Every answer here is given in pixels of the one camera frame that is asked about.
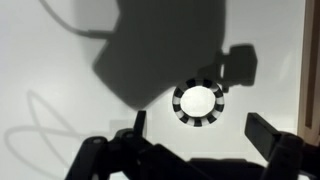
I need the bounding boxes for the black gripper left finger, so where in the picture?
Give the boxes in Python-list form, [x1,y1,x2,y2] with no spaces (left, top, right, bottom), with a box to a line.
[64,109,205,180]

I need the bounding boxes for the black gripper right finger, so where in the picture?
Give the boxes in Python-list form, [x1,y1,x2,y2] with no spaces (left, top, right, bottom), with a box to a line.
[244,112,320,180]

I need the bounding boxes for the black white striped ring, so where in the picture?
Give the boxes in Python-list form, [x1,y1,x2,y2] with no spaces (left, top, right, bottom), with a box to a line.
[171,77,226,128]

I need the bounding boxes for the wooden tray box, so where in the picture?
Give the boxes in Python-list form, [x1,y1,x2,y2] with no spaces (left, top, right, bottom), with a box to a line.
[297,0,320,146]

